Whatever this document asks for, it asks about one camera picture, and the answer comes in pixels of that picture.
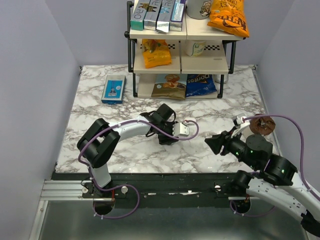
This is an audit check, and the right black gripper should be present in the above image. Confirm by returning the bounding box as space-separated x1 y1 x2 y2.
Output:
204 125 258 169

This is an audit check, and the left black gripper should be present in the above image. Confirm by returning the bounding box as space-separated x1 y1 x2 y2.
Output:
157 122 179 146

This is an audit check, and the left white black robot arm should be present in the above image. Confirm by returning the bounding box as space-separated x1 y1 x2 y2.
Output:
76 103 200 198

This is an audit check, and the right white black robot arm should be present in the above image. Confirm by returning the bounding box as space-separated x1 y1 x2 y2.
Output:
204 131 320 237

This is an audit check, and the blue Doritos bag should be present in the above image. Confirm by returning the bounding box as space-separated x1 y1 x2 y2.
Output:
185 74 217 97

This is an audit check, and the brown snack bag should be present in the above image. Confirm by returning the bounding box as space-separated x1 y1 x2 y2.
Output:
151 73 188 100

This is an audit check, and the beige black three-tier shelf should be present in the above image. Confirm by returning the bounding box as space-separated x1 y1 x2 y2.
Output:
124 0 242 99

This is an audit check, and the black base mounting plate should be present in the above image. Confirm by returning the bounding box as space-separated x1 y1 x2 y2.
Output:
51 173 250 213

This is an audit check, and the white yogurt cup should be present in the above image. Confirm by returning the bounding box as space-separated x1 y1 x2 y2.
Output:
184 40 206 57

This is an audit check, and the orange snack bag middle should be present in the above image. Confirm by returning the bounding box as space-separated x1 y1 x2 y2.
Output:
142 39 172 69

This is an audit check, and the blue flat product box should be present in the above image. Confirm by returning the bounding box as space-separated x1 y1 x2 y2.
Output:
101 74 126 105

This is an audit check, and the purple blue toothpaste box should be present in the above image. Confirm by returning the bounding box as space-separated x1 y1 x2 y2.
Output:
169 0 186 32

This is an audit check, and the white printed mug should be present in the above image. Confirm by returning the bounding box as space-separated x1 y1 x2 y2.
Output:
186 0 213 20

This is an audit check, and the orange chip bag top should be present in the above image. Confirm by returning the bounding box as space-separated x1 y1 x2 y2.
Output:
207 0 250 38

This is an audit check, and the teal toothpaste box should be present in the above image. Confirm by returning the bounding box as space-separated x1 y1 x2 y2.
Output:
130 0 150 31

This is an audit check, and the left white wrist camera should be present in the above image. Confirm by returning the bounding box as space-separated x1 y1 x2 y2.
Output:
172 122 190 138

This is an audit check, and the aluminium rail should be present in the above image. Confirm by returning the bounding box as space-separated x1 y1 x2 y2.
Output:
40 180 112 202

